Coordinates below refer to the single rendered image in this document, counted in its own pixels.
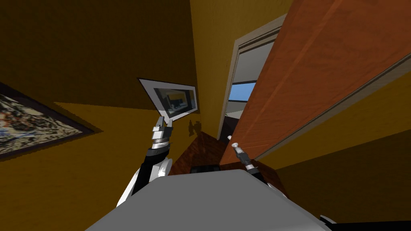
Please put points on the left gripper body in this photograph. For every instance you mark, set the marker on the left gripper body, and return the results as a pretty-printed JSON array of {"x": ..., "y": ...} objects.
[{"x": 162, "y": 131}]

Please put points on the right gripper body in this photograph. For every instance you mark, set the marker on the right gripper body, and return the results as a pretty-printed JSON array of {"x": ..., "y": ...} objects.
[{"x": 243, "y": 157}]

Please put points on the dark framed abstract painting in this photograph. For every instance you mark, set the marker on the dark framed abstract painting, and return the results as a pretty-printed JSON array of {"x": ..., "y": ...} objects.
[{"x": 29, "y": 125}]

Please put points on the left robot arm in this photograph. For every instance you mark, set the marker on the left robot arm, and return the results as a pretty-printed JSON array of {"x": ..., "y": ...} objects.
[{"x": 151, "y": 163}]

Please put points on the blue window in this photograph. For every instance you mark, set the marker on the blue window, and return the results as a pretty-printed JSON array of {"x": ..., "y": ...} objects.
[{"x": 241, "y": 91}]

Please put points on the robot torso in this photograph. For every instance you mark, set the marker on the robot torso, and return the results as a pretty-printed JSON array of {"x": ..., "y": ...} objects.
[{"x": 212, "y": 205}]

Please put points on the brown wooden door leaf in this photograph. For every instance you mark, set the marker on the brown wooden door leaf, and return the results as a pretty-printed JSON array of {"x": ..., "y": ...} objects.
[{"x": 314, "y": 67}]

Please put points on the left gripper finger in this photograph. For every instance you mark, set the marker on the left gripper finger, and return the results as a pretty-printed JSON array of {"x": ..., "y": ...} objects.
[
  {"x": 160, "y": 121},
  {"x": 169, "y": 123}
]

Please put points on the white framed picture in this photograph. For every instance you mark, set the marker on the white framed picture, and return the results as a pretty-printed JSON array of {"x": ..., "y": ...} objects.
[{"x": 173, "y": 100}]

